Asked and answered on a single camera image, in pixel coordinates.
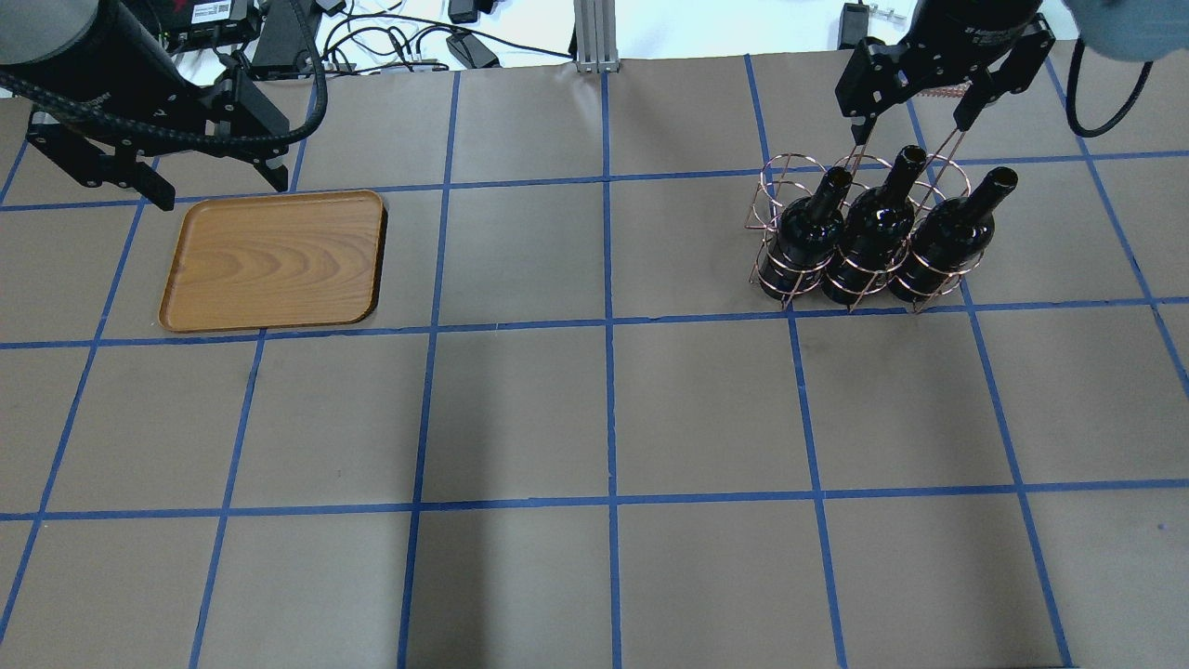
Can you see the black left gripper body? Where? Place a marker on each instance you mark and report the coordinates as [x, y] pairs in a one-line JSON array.
[[139, 98]]

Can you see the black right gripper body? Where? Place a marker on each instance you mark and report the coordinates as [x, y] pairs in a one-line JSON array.
[[971, 20]]

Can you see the dark wine bottle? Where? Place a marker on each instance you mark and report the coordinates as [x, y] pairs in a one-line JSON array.
[[877, 226], [951, 238], [808, 231]]

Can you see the copper wire bottle basket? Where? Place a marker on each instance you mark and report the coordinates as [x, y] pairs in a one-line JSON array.
[[789, 176]]

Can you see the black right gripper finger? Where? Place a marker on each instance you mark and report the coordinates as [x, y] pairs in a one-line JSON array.
[[978, 93], [862, 126]]

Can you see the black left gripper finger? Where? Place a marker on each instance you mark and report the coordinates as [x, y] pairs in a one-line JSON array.
[[156, 189], [276, 174]]

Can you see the wooden tray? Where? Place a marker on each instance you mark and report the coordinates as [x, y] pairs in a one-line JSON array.
[[287, 260]]

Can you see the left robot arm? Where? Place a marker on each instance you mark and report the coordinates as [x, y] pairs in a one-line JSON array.
[[53, 47]]

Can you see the aluminium frame post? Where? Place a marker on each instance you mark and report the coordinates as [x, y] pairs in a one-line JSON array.
[[595, 37]]

